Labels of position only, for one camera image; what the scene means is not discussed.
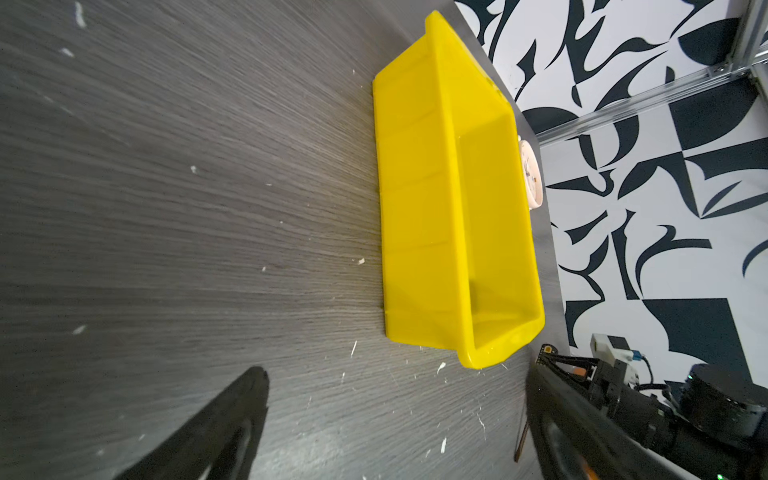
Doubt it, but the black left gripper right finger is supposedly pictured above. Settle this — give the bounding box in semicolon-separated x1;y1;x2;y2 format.
526;365;680;479

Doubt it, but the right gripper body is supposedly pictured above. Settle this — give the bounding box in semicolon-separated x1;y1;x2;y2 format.
536;334;648;418

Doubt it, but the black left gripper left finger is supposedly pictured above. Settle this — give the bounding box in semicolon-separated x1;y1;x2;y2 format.
117;366;270;479

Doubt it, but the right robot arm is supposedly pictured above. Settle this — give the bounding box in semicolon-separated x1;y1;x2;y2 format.
521;334;767;479

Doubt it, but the yellow plastic bin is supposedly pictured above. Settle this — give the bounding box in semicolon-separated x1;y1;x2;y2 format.
372;12;545;369

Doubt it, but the pink alarm clock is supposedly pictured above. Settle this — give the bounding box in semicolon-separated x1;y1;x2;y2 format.
518;137;544;210

